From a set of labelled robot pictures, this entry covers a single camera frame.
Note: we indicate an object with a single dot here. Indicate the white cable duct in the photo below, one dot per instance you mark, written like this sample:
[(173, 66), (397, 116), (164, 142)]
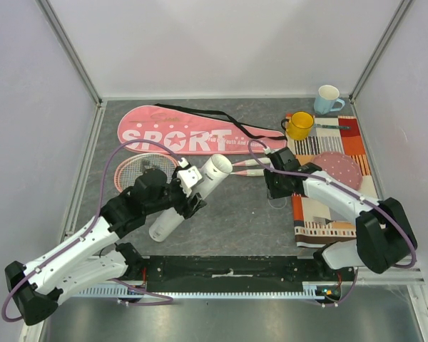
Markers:
[(117, 291)]

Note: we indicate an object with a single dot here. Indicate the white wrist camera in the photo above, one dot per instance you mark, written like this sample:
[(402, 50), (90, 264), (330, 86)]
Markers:
[(269, 152), (188, 175)]

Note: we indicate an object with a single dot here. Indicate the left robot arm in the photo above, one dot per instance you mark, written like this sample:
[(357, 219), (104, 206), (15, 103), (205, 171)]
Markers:
[(94, 254)]

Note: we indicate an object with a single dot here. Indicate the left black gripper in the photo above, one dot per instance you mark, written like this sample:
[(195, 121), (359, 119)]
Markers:
[(187, 209)]

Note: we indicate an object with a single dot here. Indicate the pink dotted plate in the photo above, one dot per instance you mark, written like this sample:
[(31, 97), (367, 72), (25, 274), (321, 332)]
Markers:
[(340, 167)]

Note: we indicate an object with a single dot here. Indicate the light blue mug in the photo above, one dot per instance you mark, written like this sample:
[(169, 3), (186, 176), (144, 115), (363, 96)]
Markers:
[(328, 100)]

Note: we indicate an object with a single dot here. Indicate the yellow mug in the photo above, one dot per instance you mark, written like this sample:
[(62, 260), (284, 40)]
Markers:
[(298, 125)]

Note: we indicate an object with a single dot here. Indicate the white shuttlecock tube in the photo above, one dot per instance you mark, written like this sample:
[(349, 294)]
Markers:
[(212, 173)]

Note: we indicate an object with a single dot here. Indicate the orange patchwork cloth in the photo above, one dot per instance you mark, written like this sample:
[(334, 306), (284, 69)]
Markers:
[(315, 224)]

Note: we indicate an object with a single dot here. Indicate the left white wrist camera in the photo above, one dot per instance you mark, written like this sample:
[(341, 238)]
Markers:
[(188, 175)]

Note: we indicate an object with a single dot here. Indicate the clear tube lid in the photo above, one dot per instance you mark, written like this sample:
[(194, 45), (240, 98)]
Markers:
[(278, 203)]

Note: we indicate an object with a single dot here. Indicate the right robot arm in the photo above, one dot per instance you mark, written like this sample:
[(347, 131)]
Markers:
[(383, 233)]

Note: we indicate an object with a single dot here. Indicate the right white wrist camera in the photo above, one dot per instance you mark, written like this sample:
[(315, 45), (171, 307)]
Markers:
[(269, 152)]

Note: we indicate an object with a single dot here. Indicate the pink badminton racket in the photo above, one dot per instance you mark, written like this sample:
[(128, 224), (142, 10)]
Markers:
[(249, 173), (249, 163)]

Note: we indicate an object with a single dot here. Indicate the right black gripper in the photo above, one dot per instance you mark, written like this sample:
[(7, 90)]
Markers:
[(271, 183)]

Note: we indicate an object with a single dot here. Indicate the white shuttlecock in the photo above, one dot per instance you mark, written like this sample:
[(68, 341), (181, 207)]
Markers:
[(222, 163)]

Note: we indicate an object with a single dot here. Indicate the pink racket bag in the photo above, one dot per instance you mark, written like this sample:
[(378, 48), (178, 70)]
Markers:
[(189, 132)]

